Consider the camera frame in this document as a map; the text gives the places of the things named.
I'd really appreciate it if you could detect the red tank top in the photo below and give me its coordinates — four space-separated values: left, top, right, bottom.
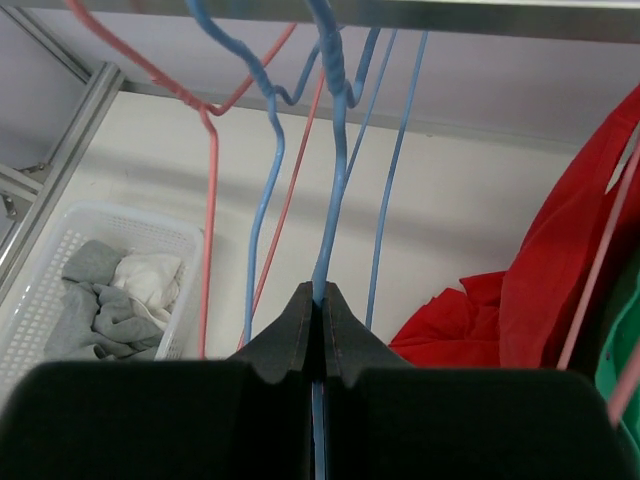
389 89 639 368

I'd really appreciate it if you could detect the aluminium hanging rail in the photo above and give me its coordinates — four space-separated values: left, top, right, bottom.
134 1 639 44

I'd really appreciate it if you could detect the green tank top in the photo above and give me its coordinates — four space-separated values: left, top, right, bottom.
595 290 639 443

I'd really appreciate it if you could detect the grey tank top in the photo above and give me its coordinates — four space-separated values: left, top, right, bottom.
44 240 163 361

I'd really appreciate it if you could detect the blue hanger with black top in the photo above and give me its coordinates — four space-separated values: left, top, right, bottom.
304 0 431 480

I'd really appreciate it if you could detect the pink hanger with green top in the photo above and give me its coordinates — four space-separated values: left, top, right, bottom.
549 147 639 425

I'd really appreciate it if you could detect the blue hanger with grey top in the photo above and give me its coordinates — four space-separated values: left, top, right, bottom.
184 0 381 351

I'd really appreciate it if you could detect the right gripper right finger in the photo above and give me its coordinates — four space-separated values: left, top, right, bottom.
322 283 630 479

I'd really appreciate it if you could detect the white plastic basket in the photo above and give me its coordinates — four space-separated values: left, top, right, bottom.
1 201 204 400

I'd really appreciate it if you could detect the pink wire hanger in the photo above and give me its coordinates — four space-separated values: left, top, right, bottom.
64 0 329 361

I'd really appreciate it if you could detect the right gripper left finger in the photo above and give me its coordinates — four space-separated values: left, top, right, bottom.
1 283 313 479

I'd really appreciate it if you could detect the white tank top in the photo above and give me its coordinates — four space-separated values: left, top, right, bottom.
110 253 182 331

